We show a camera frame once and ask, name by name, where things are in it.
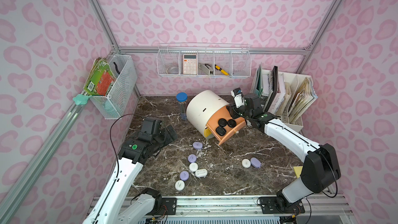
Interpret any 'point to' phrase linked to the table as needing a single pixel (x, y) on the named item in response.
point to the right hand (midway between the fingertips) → (229, 104)
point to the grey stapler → (208, 70)
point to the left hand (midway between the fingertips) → (169, 133)
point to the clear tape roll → (173, 70)
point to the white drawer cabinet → (200, 106)
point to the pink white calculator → (189, 64)
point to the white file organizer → (286, 96)
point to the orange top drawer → (224, 113)
